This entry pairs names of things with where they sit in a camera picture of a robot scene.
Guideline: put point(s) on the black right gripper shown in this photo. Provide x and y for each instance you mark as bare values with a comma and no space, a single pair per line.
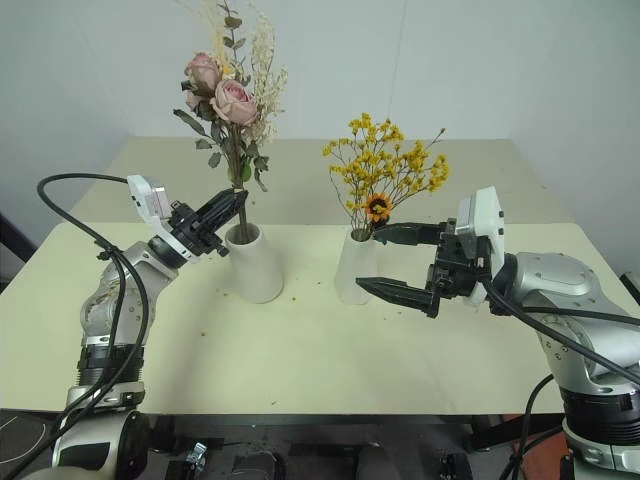
452,272

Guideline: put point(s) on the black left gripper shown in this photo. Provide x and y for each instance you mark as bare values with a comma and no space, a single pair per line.
192,231

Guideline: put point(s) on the yellow flower bouquet with sunflower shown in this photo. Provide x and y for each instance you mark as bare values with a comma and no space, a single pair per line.
378,205

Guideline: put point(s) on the pink rose dried bouquet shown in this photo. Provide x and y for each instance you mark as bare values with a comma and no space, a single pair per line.
232,100

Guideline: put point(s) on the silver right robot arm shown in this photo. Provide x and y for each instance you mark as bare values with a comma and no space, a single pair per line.
565,285

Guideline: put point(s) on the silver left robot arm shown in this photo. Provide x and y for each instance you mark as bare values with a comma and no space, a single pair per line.
107,305

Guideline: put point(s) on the white ceramic vase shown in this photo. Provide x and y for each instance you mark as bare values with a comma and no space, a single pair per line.
352,267
255,272

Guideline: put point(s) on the small silver metal clamp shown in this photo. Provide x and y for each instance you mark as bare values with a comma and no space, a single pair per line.
196,455

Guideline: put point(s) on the dark rounded shape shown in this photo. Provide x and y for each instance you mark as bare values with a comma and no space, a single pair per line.
257,466

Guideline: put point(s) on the black surface with white lines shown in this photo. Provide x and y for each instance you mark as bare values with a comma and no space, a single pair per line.
22,435

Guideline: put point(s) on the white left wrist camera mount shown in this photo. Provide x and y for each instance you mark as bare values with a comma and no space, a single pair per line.
141,192

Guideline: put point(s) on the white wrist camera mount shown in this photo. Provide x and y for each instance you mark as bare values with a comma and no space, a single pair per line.
487,215
141,192

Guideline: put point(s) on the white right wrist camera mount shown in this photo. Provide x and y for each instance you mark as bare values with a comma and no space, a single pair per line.
487,215

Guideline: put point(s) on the black frame under table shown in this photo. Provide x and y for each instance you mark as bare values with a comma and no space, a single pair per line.
320,430

